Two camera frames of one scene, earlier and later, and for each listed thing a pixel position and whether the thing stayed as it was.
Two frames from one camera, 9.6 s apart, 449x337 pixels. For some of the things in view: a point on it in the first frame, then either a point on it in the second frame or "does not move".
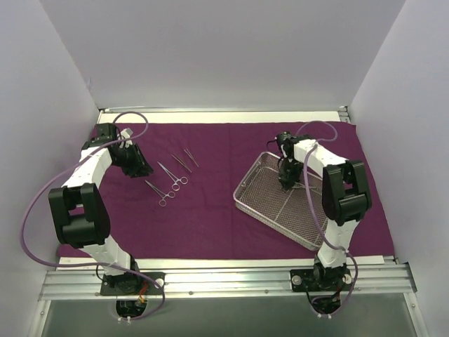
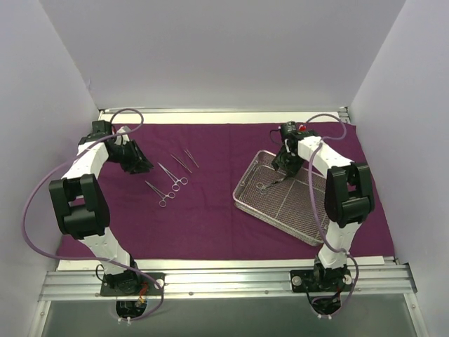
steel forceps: x=301 y=186 → x=262 y=187
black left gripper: x=138 y=161 does not move
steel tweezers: x=191 y=156 does not move
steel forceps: x=175 y=187 does not move
